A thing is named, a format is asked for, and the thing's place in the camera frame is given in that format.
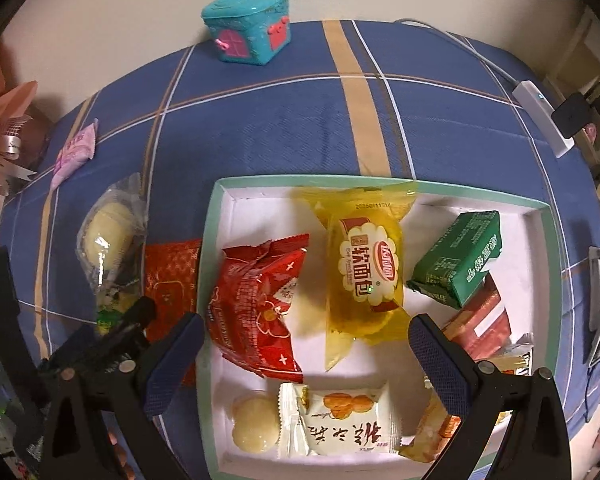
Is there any red white snack box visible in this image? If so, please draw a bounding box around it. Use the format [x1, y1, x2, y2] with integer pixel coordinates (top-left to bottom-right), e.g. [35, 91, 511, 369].
[442, 273, 512, 361]

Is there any red crinkled snack packet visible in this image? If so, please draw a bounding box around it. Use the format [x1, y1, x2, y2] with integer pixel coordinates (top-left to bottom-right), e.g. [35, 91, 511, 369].
[206, 233, 310, 382]

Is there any white walnut cake packet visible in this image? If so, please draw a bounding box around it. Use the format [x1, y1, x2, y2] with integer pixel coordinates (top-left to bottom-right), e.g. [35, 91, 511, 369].
[277, 382, 402, 458]

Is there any green drink carton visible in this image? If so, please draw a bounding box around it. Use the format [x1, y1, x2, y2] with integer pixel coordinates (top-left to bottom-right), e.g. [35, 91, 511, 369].
[406, 210, 503, 310]

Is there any yellow soft bread packet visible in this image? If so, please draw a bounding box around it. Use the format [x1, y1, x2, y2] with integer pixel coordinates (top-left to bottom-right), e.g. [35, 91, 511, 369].
[296, 182, 417, 370]

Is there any orange yellow egg roll packet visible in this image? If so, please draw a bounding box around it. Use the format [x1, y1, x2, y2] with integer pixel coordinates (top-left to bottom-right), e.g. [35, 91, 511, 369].
[398, 377, 462, 464]

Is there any green white snack packet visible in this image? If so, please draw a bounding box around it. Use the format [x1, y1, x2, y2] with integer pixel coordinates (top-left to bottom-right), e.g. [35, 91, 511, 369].
[96, 280, 142, 336]

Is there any orange red patterned packet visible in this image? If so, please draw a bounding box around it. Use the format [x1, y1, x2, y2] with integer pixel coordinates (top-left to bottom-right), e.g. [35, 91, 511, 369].
[142, 237, 204, 388]

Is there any clear wrapped round pastry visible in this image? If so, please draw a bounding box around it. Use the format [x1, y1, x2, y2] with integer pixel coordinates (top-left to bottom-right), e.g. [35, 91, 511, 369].
[76, 172, 146, 296]

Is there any white tray green rim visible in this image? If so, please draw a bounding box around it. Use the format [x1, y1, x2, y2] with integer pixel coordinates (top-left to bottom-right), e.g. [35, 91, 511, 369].
[196, 176, 562, 479]

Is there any pink small snack packet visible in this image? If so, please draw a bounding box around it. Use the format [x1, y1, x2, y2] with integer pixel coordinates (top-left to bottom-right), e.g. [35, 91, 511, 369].
[50, 118, 99, 192]

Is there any pink flower bouquet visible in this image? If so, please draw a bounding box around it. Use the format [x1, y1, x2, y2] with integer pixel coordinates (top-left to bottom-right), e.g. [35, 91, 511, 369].
[0, 62, 47, 207]

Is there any black power adapter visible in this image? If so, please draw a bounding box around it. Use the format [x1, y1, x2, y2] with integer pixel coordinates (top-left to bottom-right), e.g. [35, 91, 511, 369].
[552, 91, 597, 142]

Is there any white power strip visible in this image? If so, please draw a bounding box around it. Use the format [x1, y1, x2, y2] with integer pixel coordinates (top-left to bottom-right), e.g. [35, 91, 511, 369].
[513, 80, 574, 158]

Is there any blue plaid tablecloth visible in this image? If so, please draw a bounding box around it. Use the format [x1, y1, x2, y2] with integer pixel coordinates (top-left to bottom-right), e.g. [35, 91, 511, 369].
[0, 21, 600, 434]

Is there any teal toy house box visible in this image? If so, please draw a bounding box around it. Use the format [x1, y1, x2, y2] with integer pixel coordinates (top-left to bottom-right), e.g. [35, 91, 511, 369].
[201, 0, 291, 66]

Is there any white power cable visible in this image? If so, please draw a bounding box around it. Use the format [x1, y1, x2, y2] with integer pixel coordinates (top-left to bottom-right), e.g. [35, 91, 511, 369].
[393, 16, 519, 89]

